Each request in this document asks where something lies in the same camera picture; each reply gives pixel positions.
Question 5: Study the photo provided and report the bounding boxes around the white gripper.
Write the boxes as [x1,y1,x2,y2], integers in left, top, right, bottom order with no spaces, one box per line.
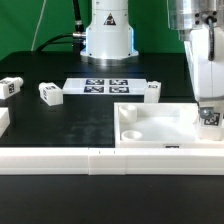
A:
[184,27,224,119]

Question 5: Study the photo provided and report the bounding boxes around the white square tabletop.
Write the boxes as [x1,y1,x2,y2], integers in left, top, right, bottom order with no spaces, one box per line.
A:
[114,102,224,149]

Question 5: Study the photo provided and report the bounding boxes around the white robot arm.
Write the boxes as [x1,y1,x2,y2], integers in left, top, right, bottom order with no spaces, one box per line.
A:
[81,0,224,119]

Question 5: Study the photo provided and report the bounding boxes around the white U-shaped obstacle fence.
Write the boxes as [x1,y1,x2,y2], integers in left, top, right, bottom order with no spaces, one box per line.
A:
[0,107,224,176]

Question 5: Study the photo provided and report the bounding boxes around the white marker base plate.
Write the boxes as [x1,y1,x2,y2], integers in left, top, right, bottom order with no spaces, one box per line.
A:
[63,78,147,95]

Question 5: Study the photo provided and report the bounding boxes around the black cable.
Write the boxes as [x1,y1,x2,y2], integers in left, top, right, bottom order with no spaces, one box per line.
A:
[35,0,88,54]

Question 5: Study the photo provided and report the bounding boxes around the white cable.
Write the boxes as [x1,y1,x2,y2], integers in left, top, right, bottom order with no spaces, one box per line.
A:
[30,0,48,52]

